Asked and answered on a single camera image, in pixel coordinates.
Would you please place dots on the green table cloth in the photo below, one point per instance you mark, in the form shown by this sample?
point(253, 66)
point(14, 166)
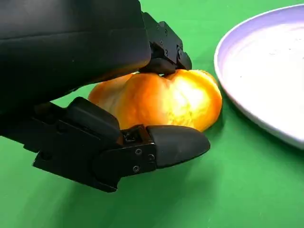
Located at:
point(213, 190)

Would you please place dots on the lilac plate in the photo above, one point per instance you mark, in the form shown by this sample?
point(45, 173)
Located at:
point(266, 78)

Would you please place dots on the orange white toy bread roll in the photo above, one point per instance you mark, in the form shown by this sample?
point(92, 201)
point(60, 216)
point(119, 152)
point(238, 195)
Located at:
point(166, 102)

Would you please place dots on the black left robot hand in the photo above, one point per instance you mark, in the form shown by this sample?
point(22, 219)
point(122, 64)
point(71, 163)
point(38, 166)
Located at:
point(71, 42)

